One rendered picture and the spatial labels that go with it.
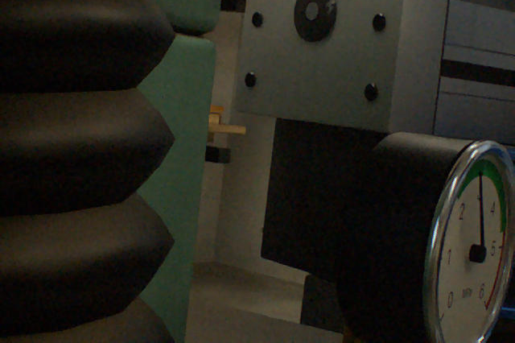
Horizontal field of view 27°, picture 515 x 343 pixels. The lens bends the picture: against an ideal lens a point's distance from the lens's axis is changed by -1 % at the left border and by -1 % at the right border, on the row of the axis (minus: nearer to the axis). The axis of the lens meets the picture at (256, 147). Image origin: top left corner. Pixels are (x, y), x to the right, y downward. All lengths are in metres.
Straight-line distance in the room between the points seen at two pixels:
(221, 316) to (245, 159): 3.75
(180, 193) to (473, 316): 0.09
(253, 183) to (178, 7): 3.82
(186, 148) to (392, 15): 0.28
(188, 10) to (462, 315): 0.11
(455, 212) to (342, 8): 0.31
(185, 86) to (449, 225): 0.08
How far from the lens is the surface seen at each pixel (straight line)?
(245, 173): 4.10
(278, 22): 0.62
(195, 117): 0.28
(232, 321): 0.36
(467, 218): 0.29
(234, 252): 4.15
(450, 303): 0.29
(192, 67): 0.28
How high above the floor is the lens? 0.70
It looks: 3 degrees down
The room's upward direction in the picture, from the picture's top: 7 degrees clockwise
